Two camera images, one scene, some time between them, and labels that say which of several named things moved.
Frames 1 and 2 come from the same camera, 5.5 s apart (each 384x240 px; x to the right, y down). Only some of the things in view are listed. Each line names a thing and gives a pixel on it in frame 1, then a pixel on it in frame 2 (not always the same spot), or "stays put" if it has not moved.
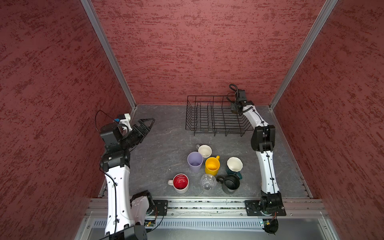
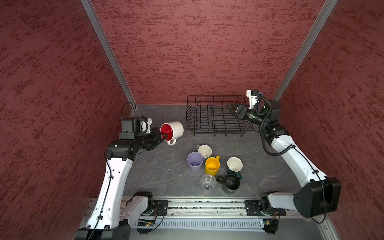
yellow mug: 212,165 stays put
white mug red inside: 180,183 → 174,130
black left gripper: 142,134 → 156,133
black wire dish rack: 213,113 stays put
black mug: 230,183 stays put
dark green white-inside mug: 234,165 stays put
